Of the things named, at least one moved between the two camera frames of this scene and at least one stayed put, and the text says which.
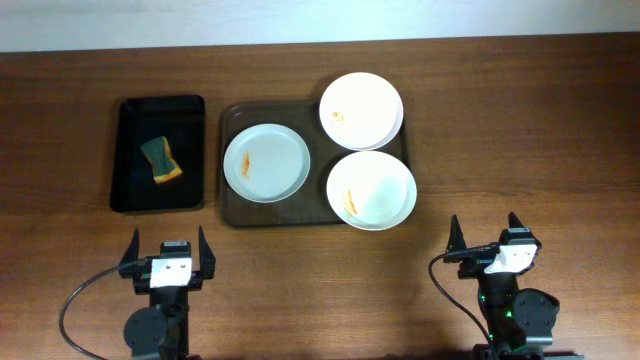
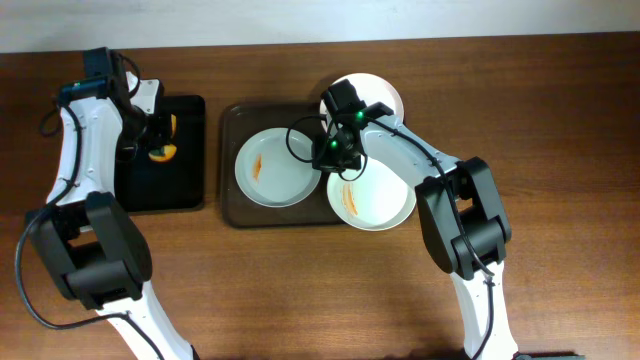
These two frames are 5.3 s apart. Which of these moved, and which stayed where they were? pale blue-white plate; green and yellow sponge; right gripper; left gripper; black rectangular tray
Moved: green and yellow sponge; right gripper; left gripper; pale blue-white plate
Stayed: black rectangular tray
